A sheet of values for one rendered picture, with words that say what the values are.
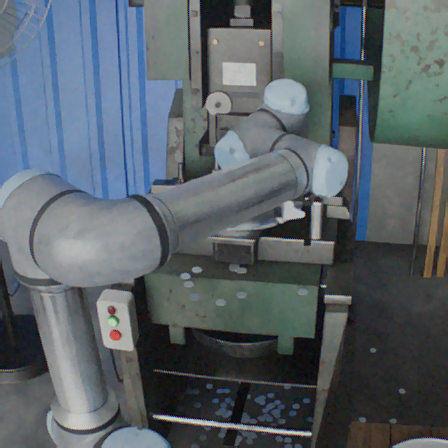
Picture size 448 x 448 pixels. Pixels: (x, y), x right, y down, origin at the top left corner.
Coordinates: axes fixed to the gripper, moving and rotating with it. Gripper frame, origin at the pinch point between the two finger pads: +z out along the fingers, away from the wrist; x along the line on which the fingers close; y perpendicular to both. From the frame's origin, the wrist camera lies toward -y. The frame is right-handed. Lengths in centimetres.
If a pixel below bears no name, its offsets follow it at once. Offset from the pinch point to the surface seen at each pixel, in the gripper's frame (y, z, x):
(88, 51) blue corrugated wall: -91, 51, 125
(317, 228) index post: 8.2, 8.9, 4.2
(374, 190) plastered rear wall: 33, 107, 100
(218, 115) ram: -13.9, -11.5, 17.8
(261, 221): -3.6, 1.2, -0.6
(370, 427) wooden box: 24, 33, -34
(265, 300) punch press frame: -2.3, 17.1, -10.1
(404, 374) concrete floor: 42, 90, 5
